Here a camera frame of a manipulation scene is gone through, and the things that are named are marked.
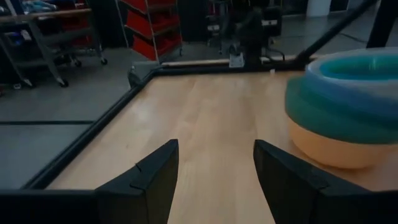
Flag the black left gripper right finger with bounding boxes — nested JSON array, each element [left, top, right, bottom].
[[252, 139, 374, 224]]

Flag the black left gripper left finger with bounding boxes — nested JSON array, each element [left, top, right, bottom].
[[94, 138, 180, 224]]

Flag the peach plastic bowl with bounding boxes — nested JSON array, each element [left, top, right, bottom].
[[287, 117, 398, 170]]

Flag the green plastic bowl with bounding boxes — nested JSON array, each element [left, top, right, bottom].
[[284, 76, 398, 146]]

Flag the blue-grey plastic bowl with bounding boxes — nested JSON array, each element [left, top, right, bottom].
[[298, 70, 398, 123]]

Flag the white plastic bowl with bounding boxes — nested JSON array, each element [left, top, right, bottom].
[[305, 46, 398, 101]]

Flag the teal plastic bowl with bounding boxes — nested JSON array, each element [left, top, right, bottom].
[[319, 55, 398, 82]]

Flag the shelf with red bins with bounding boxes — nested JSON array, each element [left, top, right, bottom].
[[119, 0, 184, 62]]

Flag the black office chair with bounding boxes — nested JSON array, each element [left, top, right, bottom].
[[261, 5, 286, 62]]

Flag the metal wheeled cart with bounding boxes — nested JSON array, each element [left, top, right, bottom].
[[0, 7, 109, 88]]

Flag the white pillar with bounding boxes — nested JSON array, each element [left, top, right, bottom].
[[305, 0, 332, 17]]

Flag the black table edge rail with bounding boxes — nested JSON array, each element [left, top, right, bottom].
[[21, 55, 315, 190]]

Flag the grey mounting bracket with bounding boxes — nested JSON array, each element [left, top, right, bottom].
[[228, 52, 246, 68]]

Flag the black diagonal frame strut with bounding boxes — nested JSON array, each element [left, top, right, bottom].
[[294, 0, 379, 63]]

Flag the black frame post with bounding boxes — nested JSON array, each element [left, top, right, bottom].
[[366, 0, 398, 49]]

